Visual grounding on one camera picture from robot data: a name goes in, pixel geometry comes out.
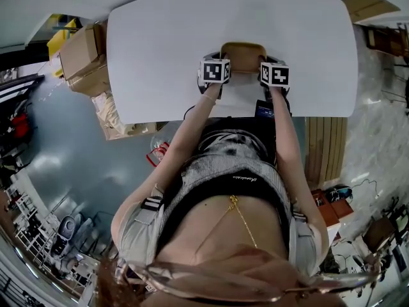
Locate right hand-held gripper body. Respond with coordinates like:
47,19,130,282
258,61,291,99

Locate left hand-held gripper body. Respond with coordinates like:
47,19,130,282
196,58,231,99

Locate tan wooden tray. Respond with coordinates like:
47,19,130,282
220,42,268,74

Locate person's left forearm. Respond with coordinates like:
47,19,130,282
150,84,223,191

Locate person's right forearm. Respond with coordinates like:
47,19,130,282
268,86,307,201

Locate black device blue screen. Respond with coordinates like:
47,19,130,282
255,99,275,118

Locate white table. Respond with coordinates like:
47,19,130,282
107,0,359,126

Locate wooden slat platform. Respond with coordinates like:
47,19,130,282
305,116,348,185

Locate large cardboard box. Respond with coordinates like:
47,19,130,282
92,94,167,140

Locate clear water jug red cap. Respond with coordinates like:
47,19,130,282
146,136,172,169

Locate flat cardboard box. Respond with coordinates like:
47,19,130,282
340,0,400,25

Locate wooden rack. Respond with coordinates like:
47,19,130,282
364,24,409,57

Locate beige crumpled cloth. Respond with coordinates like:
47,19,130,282
94,96,128,134

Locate black teal headset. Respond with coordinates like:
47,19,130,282
325,186,354,204

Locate brown and white cabinet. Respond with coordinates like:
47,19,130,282
311,189,354,242

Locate yellow plastic bin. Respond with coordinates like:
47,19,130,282
47,17,79,76

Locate person's body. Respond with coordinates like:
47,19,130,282
111,120,330,307

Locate brown chair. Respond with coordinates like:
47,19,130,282
362,216,399,254

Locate black framed glass door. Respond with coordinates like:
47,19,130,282
0,74,45,102

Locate red bag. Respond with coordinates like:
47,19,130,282
12,113,31,134

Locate clear framed eyeglasses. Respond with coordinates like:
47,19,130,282
116,259,383,303

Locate gold chain necklace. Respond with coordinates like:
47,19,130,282
194,195,258,258

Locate grey strap vest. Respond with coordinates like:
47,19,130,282
120,193,323,268

